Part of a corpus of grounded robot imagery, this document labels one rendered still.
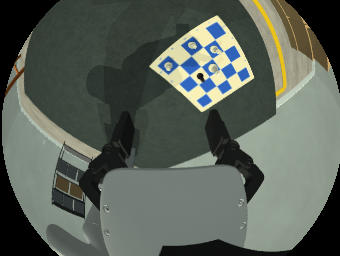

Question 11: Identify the blue and cream chessboard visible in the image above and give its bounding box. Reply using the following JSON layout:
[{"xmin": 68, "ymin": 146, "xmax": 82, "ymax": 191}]
[{"xmin": 149, "ymin": 16, "xmax": 254, "ymax": 112}]

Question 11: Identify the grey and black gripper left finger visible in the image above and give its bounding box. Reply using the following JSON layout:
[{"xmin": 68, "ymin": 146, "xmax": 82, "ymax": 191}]
[{"xmin": 79, "ymin": 111, "xmax": 135, "ymax": 211}]

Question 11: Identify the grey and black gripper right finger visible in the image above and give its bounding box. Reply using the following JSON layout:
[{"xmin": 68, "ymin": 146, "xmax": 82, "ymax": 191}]
[{"xmin": 205, "ymin": 109, "xmax": 264, "ymax": 204}]

